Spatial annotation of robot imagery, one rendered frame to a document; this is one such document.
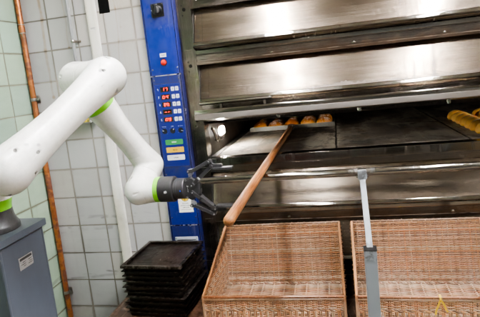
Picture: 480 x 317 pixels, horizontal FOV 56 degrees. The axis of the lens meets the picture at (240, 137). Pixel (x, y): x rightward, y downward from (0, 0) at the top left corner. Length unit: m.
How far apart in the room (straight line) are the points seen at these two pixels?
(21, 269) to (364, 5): 1.63
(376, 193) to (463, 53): 0.70
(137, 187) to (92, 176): 0.83
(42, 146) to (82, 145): 1.15
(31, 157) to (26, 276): 0.38
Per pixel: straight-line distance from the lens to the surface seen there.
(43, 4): 2.51
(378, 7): 2.07
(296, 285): 2.18
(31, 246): 1.49
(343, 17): 2.05
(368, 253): 1.59
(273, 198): 2.15
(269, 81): 2.07
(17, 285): 1.46
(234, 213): 1.22
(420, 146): 2.12
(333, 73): 2.06
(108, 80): 1.40
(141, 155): 1.70
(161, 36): 2.18
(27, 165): 1.27
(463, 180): 2.19
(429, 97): 1.95
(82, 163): 2.46
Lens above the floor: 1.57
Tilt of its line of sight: 8 degrees down
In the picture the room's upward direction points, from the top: 6 degrees counter-clockwise
